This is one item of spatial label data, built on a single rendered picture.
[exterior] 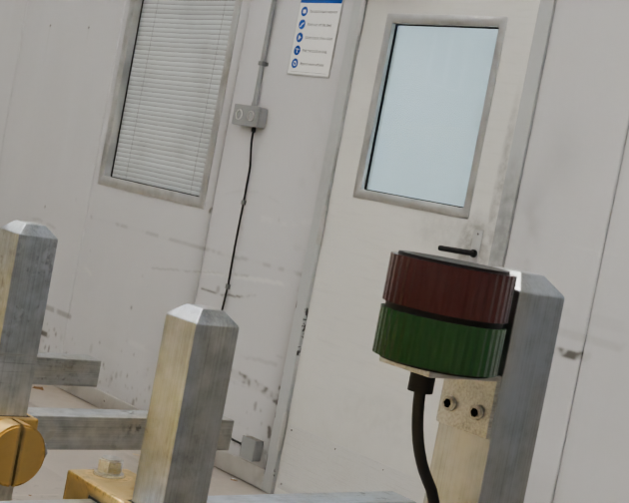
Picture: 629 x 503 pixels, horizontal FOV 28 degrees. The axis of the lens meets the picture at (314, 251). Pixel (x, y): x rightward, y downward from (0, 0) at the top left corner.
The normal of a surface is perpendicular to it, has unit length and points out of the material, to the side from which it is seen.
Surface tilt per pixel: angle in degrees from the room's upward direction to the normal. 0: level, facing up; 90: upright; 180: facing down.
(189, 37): 90
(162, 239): 90
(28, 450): 90
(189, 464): 90
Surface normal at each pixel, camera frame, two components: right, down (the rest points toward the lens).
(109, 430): 0.64, 0.16
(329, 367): -0.75, -0.11
